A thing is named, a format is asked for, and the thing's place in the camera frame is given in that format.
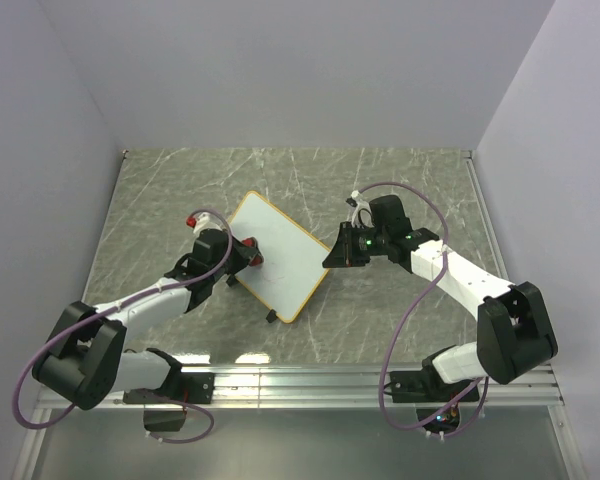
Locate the black whiteboard foot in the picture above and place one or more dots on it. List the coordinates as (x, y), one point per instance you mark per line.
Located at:
(271, 316)
(230, 282)

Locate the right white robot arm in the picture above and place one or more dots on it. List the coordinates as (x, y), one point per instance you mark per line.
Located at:
(514, 332)

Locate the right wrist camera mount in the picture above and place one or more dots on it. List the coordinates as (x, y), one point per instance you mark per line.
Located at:
(361, 215)

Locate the red heart-shaped eraser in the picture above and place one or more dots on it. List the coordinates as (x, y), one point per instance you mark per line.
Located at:
(255, 256)

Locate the aluminium mounting rail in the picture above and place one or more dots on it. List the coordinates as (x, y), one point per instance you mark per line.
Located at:
(324, 386)

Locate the yellow framed whiteboard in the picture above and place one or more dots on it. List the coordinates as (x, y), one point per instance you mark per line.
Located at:
(291, 270)

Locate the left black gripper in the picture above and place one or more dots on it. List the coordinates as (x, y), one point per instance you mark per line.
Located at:
(243, 256)

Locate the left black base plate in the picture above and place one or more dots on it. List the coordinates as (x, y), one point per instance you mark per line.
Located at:
(195, 387)

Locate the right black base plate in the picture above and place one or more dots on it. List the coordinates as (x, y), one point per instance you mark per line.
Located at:
(410, 385)

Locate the right black whiteboard foot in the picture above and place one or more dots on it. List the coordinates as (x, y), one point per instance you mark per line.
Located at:
(271, 316)

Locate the left black whiteboard foot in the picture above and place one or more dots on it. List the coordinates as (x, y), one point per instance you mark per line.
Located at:
(230, 282)

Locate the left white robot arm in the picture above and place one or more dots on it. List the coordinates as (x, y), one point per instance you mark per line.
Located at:
(88, 357)

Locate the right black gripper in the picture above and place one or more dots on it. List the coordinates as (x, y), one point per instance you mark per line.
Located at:
(343, 254)

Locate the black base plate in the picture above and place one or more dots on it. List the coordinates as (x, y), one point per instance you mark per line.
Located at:
(410, 385)
(195, 387)

